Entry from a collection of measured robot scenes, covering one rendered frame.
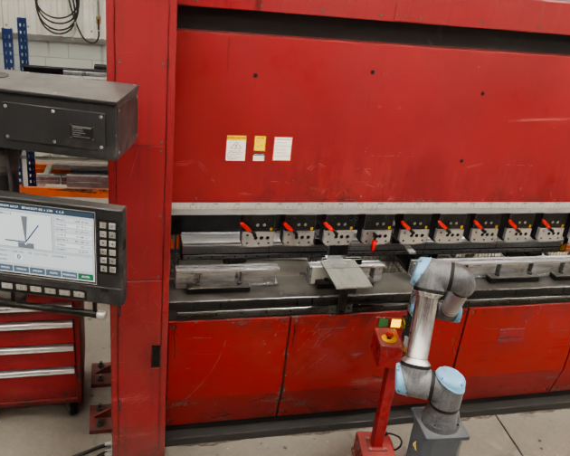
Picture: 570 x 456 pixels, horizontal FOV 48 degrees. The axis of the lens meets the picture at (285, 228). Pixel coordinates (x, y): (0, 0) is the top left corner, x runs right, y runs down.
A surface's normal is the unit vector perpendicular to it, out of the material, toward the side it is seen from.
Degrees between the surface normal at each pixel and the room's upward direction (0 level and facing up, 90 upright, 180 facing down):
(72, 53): 90
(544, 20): 90
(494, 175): 90
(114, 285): 90
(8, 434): 0
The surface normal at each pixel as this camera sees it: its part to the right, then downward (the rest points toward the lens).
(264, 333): 0.24, 0.43
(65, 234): -0.07, 0.41
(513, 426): 0.10, -0.91
